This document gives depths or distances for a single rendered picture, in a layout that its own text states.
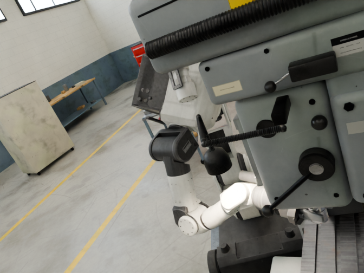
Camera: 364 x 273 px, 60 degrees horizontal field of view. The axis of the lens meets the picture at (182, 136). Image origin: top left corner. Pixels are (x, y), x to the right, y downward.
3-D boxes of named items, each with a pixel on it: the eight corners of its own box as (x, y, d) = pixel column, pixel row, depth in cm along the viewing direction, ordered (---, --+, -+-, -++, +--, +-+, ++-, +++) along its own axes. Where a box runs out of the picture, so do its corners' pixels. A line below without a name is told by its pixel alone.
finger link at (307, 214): (325, 222, 82) (303, 216, 87) (323, 213, 81) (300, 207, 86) (322, 226, 81) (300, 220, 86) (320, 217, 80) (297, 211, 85)
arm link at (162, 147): (157, 175, 119) (149, 140, 116) (173, 167, 125) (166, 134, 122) (179, 177, 110) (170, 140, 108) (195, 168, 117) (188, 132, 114)
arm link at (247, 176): (259, 213, 94) (229, 204, 102) (279, 210, 100) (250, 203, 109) (262, 175, 94) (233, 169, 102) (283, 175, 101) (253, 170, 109)
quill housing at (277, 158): (270, 215, 79) (227, 102, 67) (280, 167, 95) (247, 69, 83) (356, 213, 69) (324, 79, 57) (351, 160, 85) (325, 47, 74)
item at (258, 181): (257, 186, 86) (232, 119, 79) (259, 177, 89) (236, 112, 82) (271, 185, 84) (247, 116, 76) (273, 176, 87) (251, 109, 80)
